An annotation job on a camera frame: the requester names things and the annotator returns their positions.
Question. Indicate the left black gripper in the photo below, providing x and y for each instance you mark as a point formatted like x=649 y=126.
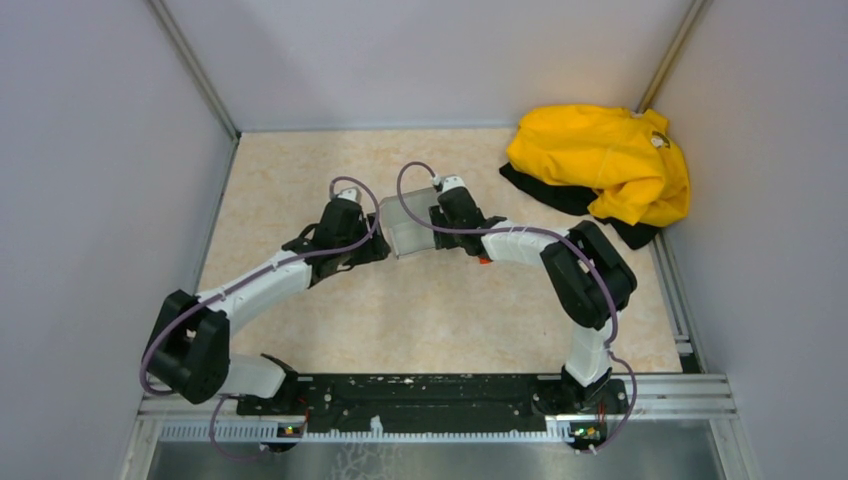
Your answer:
x=376 y=248

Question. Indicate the black garment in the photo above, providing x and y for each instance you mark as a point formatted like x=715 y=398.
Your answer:
x=575 y=200

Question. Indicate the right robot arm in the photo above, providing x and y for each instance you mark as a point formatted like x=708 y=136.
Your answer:
x=590 y=278

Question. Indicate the aluminium frame rail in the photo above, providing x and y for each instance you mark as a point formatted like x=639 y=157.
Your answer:
x=651 y=397

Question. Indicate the white cardboard box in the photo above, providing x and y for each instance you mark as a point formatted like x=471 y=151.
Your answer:
x=402 y=218

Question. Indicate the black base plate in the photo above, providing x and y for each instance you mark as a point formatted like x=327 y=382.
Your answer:
x=431 y=403

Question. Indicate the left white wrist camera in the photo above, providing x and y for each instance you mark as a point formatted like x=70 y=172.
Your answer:
x=350 y=194

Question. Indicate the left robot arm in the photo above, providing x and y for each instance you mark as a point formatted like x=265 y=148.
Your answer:
x=189 y=351

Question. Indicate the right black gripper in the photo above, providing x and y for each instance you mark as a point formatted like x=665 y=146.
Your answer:
x=444 y=242

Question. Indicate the yellow garment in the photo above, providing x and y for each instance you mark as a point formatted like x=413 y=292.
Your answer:
x=636 y=170

